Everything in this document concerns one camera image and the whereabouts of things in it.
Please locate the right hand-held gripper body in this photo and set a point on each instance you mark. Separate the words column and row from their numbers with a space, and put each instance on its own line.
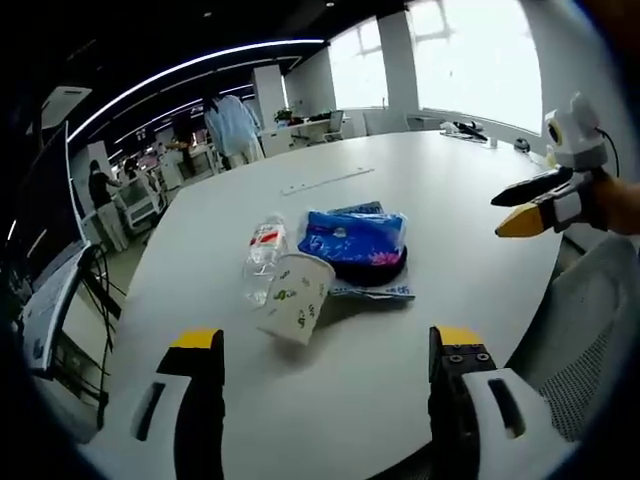
column 575, row 137

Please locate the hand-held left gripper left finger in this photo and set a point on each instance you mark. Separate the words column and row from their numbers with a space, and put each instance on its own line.
column 200, row 400

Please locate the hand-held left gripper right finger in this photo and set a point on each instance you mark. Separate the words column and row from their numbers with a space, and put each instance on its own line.
column 460, row 400

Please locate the blue white packet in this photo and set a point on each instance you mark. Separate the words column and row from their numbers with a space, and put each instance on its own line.
column 375, row 291

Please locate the paper cup with green print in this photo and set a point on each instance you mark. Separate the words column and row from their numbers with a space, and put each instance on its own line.
column 295, row 300

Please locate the black bowl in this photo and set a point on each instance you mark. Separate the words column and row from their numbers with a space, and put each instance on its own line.
column 372, row 272

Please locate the clear plastic water bottle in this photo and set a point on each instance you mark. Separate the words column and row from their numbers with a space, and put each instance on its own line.
column 264, row 255

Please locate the blue tissue packet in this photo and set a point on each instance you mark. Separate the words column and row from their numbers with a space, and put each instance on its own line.
column 355, row 240

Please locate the person's right hand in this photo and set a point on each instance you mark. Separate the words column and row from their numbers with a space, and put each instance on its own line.
column 620, row 205

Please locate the small black round object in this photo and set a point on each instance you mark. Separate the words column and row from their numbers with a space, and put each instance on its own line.
column 521, row 144

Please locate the black device on table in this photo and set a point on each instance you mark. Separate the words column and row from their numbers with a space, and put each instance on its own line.
column 467, row 127

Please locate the grey mesh office chair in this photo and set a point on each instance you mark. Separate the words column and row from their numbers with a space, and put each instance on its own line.
column 585, row 340

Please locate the white table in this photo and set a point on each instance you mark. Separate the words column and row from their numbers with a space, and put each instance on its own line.
column 380, row 200

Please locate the white office chair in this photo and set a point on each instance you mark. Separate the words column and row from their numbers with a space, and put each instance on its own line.
column 336, row 125

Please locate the white cart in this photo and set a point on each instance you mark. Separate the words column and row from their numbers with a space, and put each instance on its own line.
column 142, row 200

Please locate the potted green plant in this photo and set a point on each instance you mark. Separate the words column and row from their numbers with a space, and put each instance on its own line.
column 283, row 117

